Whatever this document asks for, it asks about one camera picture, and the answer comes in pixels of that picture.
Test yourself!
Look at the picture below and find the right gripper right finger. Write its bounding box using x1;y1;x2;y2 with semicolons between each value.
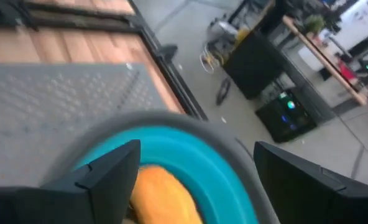
253;141;368;224

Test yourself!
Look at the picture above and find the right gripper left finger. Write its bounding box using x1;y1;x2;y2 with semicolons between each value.
0;139;141;224

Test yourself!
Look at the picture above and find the blue grey collapsible bowl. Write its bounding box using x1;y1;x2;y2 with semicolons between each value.
42;110;281;224

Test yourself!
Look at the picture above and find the black lit computer tower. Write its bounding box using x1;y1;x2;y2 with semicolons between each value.
254;88;318;144

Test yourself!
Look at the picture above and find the grey perforated metal stand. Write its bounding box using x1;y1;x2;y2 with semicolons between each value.
0;62;169;187

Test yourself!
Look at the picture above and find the long wooden bench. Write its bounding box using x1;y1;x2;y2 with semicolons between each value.
282;14;368;106

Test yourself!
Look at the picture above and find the black cabinet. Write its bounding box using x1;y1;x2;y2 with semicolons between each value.
223;29;286;100

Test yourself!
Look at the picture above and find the small green plant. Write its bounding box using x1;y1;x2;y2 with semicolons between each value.
304;14;325;35

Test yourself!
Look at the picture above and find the black cable loop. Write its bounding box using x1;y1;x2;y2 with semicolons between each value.
215;76;232;106

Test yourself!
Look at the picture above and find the black aluminium table frame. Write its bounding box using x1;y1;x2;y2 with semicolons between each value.
0;0;209;122

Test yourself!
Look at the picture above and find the black frame bracket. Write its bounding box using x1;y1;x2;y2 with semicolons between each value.
157;43;179;63

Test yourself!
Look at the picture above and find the white cable coil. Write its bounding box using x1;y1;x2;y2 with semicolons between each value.
199;43;222;75

